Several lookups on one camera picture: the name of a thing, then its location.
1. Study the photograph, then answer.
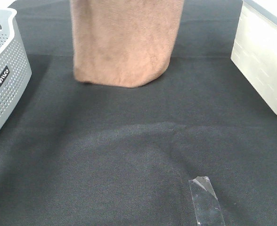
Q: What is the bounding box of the clear tape strip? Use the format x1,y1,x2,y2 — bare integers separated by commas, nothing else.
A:
189,176,225,226

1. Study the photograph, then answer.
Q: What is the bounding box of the brown towel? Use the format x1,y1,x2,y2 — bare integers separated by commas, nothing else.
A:
70,0,184,88

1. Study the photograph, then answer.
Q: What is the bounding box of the black table cloth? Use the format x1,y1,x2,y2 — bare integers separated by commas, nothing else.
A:
0,0,277,226

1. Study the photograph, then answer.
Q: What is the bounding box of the white plastic storage bin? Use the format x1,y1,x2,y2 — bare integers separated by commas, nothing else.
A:
231,0,277,115

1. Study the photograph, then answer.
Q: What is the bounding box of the grey perforated laundry basket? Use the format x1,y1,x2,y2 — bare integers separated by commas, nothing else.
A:
0,8,32,129

